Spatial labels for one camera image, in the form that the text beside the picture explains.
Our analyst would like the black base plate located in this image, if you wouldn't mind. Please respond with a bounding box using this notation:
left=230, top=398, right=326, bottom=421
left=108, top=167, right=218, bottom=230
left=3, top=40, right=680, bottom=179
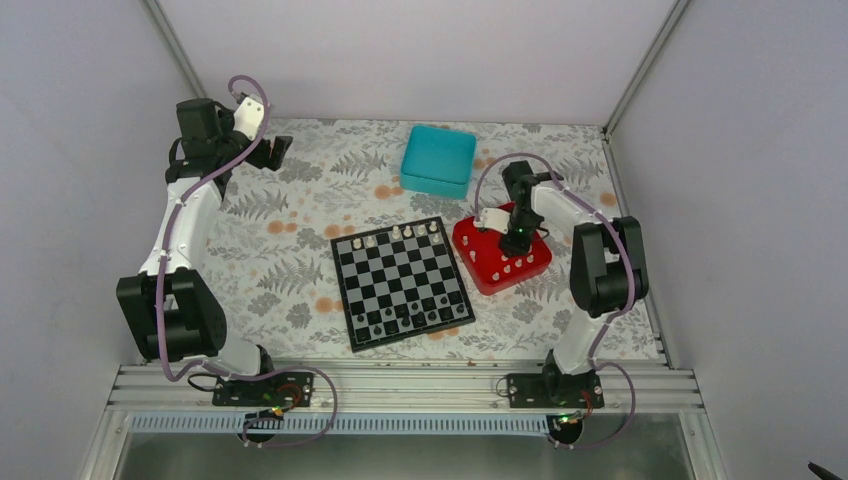
left=211, top=371, right=314, bottom=408
left=506, top=370, right=605, bottom=409

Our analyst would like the black white chessboard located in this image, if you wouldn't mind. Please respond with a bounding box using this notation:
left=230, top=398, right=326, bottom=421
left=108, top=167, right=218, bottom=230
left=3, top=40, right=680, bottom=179
left=330, top=216, right=476, bottom=353

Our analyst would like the floral table mat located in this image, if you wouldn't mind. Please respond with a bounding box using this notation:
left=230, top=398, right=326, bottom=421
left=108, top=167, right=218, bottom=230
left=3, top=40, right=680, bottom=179
left=198, top=119, right=621, bottom=363

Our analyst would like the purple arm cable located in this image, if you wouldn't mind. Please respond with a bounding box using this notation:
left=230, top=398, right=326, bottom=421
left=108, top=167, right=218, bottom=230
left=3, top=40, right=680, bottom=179
left=154, top=74, right=339, bottom=450
left=474, top=152, right=639, bottom=450

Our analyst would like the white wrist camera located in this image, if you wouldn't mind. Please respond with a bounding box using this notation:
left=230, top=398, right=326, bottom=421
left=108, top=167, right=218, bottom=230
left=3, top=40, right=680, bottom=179
left=473, top=208, right=511, bottom=234
left=233, top=95, right=266, bottom=141

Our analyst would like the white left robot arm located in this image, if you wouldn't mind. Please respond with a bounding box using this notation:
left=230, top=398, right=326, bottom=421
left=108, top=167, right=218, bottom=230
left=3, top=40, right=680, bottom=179
left=116, top=95, right=292, bottom=405

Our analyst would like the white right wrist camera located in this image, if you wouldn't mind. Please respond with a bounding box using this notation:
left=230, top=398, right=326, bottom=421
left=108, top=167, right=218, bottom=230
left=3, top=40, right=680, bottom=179
left=473, top=208, right=511, bottom=234

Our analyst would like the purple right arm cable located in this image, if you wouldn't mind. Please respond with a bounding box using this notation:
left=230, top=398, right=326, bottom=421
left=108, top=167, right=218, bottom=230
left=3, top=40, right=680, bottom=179
left=474, top=152, right=639, bottom=450

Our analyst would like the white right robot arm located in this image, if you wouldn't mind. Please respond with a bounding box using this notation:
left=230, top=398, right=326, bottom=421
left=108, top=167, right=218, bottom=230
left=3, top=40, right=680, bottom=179
left=499, top=160, right=648, bottom=407

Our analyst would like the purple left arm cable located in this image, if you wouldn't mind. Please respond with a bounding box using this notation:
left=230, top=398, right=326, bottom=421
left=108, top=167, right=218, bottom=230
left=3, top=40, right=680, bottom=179
left=154, top=74, right=339, bottom=450

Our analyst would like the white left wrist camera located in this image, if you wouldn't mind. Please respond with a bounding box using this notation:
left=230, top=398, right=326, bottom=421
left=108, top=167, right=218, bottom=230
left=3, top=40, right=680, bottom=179
left=233, top=95, right=266, bottom=141

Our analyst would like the aluminium rail frame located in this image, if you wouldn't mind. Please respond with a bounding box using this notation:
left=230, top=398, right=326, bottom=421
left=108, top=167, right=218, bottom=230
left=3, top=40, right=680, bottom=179
left=107, top=359, right=704, bottom=414

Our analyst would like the red piece tray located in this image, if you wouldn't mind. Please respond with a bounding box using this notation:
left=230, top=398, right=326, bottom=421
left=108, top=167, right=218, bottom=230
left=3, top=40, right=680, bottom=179
left=451, top=216, right=553, bottom=296

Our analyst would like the teal square box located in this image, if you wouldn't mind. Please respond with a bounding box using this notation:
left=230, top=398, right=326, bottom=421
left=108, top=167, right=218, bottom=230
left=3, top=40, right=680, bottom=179
left=399, top=125, right=477, bottom=199

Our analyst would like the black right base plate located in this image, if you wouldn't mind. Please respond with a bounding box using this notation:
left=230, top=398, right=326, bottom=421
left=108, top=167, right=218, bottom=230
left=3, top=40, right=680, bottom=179
left=506, top=370, right=605, bottom=409

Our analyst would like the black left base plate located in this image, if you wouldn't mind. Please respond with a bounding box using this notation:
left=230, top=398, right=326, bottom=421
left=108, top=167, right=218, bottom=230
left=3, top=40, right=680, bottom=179
left=211, top=371, right=314, bottom=408

